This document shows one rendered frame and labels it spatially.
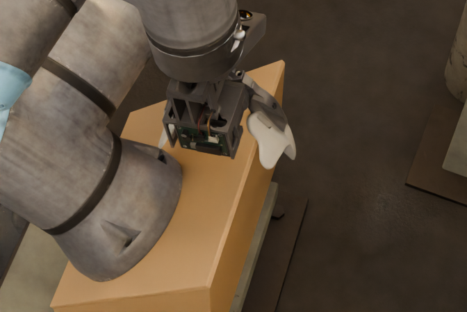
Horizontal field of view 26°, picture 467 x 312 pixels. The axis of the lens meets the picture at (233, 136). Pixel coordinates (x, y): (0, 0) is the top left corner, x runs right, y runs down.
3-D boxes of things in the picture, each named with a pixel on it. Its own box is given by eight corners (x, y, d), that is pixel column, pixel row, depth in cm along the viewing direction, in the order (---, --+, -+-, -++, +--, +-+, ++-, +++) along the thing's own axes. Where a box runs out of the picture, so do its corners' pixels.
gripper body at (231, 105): (169, 150, 108) (146, 84, 98) (194, 86, 112) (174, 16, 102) (238, 163, 106) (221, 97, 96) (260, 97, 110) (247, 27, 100)
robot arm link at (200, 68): (162, -23, 99) (256, -10, 96) (171, 10, 103) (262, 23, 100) (130, 48, 94) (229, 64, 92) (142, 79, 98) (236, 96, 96)
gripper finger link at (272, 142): (281, 192, 112) (225, 148, 107) (295, 149, 115) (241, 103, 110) (301, 189, 110) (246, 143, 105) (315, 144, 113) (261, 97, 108)
